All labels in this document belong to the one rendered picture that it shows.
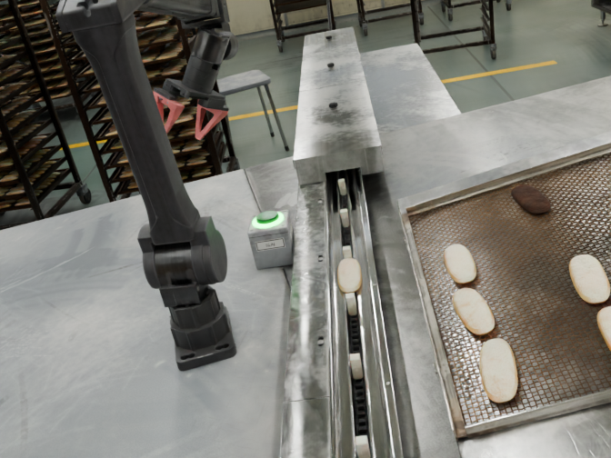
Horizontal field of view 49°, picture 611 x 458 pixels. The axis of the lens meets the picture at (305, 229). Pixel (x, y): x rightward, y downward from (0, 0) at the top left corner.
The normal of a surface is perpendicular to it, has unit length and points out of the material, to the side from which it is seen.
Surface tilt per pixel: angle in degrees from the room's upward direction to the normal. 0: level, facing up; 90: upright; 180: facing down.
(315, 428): 0
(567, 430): 10
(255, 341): 0
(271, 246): 90
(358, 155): 90
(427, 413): 0
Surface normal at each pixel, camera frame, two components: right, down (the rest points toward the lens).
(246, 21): -0.02, 0.46
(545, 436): -0.35, -0.84
